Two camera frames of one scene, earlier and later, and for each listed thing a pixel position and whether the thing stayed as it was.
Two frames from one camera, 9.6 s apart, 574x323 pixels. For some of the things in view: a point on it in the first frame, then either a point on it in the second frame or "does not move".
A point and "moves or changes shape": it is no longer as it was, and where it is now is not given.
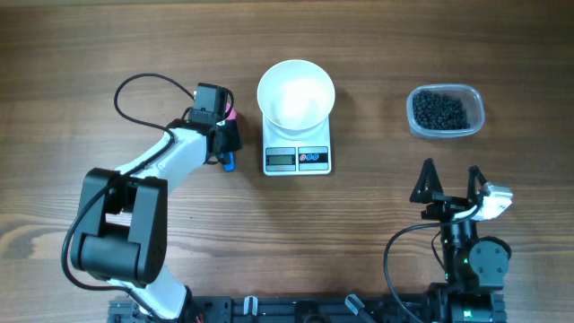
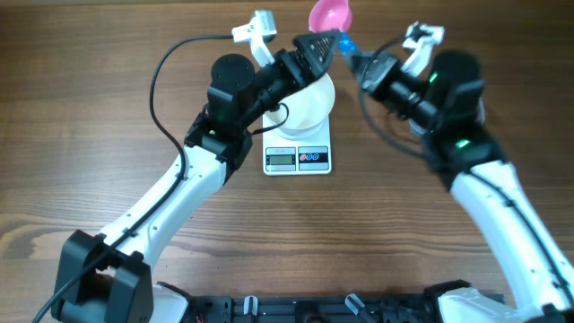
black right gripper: (445, 204) → (386, 67)
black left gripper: (232, 137) → (297, 79)
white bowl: (295, 98) does not move
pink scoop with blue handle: (229, 157) moves or changes shape
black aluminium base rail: (323, 309) does not move
